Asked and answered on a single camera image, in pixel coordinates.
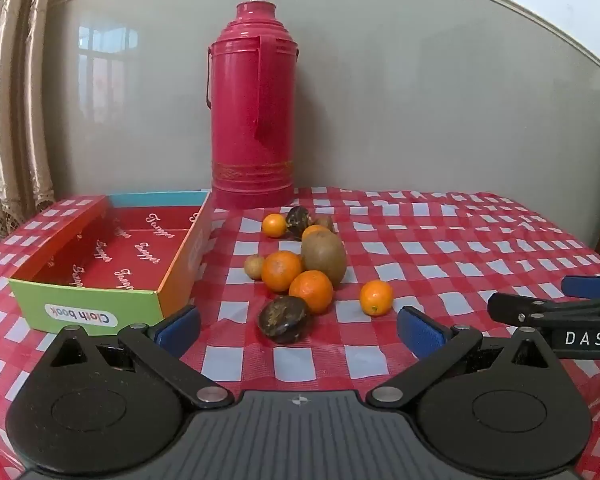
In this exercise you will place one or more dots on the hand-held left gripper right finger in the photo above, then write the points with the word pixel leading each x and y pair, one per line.
pixel 417 330

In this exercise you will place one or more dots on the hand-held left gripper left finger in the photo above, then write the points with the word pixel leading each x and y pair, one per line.
pixel 180 327

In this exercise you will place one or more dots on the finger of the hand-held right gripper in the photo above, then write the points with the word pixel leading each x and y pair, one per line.
pixel 590 286
pixel 540 310

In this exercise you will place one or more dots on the small orange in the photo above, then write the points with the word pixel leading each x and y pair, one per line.
pixel 274 225
pixel 376 297

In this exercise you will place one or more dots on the colourful cardboard box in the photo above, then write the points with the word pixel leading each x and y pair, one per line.
pixel 130 260

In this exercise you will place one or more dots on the small tan longan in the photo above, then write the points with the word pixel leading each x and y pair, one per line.
pixel 254 266

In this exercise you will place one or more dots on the dark wrinkled passion fruit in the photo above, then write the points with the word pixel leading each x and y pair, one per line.
pixel 297 220
pixel 282 318

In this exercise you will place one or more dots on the large orange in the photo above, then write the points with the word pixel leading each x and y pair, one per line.
pixel 312 231
pixel 311 291
pixel 281 271

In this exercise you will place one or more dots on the brown kiwi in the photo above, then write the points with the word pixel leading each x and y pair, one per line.
pixel 325 257

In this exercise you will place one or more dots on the small brown longan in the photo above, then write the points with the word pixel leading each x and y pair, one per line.
pixel 326 221

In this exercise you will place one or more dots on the red white checkered tablecloth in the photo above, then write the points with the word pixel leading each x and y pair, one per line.
pixel 430 260

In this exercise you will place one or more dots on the red thermos flask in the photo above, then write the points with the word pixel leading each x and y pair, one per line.
pixel 250 110

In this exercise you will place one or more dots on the beige lace-trimmed curtain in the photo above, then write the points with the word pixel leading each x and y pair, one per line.
pixel 15 110

